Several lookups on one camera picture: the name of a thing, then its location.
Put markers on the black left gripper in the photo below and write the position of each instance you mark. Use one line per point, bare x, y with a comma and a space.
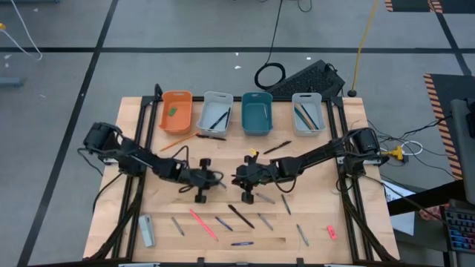
200, 198

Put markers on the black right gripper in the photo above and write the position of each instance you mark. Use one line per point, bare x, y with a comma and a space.
248, 197

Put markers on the grey crayon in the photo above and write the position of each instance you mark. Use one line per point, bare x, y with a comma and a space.
303, 234
265, 221
177, 226
266, 198
265, 112

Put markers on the green eraser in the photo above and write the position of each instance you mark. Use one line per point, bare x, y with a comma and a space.
172, 111

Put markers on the green pencil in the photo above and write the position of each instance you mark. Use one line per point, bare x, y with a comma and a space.
301, 118

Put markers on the blue pencil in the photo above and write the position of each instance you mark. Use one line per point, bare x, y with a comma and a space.
310, 116

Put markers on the pink eraser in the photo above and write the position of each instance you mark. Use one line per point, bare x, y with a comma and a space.
331, 232

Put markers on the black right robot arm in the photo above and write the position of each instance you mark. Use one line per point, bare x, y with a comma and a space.
319, 155

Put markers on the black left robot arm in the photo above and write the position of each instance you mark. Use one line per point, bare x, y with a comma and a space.
130, 157

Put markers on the large black pen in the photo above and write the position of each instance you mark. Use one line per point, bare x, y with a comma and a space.
241, 216

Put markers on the blue crayon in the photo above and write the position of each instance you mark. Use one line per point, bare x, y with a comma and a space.
242, 243
223, 223

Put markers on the pink pencil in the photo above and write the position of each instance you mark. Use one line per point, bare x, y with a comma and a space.
203, 224

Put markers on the green crayon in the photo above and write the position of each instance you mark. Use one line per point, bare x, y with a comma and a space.
285, 204

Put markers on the teal plastic bin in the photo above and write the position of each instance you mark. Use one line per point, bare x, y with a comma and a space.
254, 118

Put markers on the light grey plastic bin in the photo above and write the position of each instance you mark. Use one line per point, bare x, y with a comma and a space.
208, 111
297, 126

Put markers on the orange plastic bin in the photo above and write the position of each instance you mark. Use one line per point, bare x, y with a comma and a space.
182, 118

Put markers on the grey stapler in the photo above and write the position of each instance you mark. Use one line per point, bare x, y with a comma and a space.
146, 230

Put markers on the yellow power plug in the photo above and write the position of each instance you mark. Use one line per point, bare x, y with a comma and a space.
395, 153

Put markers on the white paper sheet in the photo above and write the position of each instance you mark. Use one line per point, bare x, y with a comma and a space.
404, 222

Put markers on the black hazard-striped floor mat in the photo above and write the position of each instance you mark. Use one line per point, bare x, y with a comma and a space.
445, 89
412, 4

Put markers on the grey monitor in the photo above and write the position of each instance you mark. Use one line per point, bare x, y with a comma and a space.
464, 155

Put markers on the colourful backlit keyboard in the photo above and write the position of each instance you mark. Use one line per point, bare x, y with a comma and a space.
462, 230

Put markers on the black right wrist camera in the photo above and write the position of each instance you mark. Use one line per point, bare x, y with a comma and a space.
265, 172

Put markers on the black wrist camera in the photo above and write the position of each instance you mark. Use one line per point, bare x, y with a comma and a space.
265, 172
191, 177

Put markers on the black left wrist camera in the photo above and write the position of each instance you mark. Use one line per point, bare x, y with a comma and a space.
191, 177

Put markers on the black aluminium table frame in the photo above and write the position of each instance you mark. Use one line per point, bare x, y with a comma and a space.
130, 237

